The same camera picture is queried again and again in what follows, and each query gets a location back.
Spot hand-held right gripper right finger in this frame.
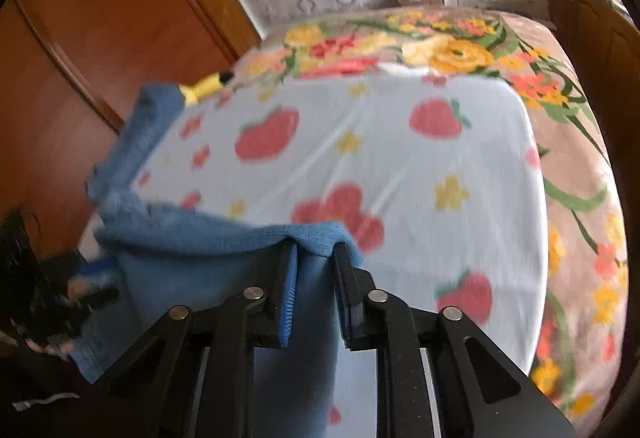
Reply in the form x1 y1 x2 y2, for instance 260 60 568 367
333 242 576 438

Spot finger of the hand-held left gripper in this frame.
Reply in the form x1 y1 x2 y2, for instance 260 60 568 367
60 257 122 316

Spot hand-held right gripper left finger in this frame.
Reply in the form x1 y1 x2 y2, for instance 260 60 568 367
95 242 302 438

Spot blue denim pants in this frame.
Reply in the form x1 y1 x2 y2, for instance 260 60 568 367
69 82 367 438

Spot white strawberry print sheet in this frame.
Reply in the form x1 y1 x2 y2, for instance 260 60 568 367
131 66 552 425

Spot yellow plush pillow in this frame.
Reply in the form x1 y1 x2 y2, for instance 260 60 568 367
179 70 235 107

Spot wooden wardrobe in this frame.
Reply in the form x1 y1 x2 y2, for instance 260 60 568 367
0 0 262 271

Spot beige floral blanket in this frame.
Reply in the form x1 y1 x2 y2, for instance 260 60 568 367
234 9 629 420

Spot wooden cabinet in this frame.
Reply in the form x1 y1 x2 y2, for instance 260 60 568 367
544 0 640 86

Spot white cord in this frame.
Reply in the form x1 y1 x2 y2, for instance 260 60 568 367
12 392 82 412

